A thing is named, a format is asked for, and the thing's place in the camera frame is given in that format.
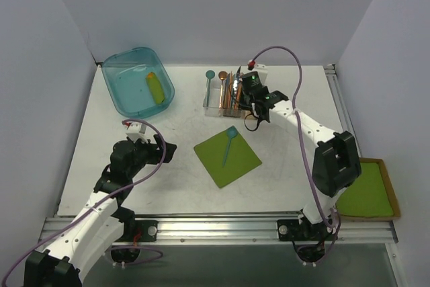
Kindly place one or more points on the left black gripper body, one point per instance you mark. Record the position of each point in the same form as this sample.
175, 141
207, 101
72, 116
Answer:
160, 151

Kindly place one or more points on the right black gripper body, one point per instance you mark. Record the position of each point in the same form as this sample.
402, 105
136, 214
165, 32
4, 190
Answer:
244, 90

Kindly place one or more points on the teal spoon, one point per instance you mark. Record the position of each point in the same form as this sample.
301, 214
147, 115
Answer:
210, 74
231, 133

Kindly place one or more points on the green paper napkin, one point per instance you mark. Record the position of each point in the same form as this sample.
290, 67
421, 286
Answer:
241, 158

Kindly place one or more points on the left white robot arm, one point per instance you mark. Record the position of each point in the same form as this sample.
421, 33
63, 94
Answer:
102, 221

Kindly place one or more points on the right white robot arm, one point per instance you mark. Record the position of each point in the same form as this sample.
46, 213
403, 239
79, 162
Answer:
330, 158

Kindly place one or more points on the rolled green napkin bundle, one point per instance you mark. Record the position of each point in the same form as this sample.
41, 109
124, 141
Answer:
155, 88

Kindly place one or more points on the green napkin stack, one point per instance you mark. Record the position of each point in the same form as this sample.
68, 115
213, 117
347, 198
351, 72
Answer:
367, 196

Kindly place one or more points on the cardboard napkin tray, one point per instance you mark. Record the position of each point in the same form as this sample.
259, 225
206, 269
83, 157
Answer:
389, 189

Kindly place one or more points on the black knife in organizer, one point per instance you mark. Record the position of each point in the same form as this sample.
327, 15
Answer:
237, 81

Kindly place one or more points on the clear cutlery organizer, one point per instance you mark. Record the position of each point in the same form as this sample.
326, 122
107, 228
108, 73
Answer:
232, 106

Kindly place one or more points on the copper spoon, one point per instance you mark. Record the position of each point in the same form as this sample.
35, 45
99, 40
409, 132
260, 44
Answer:
222, 76

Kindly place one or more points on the teal spoon in organizer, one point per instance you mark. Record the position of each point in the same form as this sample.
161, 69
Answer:
210, 74

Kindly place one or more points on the teal plastic bin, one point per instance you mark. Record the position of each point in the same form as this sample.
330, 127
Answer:
125, 76

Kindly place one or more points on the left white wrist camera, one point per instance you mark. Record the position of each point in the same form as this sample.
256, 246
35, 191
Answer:
135, 131

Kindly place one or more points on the right side aluminium rail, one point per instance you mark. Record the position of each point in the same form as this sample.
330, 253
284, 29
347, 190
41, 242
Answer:
334, 85

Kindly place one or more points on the aluminium frame rail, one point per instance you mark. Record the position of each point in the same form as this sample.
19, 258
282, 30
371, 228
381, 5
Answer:
253, 229

